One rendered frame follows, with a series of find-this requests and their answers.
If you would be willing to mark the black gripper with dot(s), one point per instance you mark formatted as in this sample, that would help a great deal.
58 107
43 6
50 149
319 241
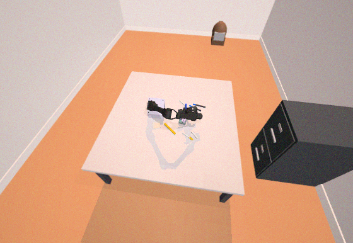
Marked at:
184 110

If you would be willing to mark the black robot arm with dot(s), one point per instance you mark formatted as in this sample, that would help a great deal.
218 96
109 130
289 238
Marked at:
166 112

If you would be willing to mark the keyboard with pink letter keys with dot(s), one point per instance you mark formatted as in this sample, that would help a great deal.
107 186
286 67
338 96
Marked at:
182 121

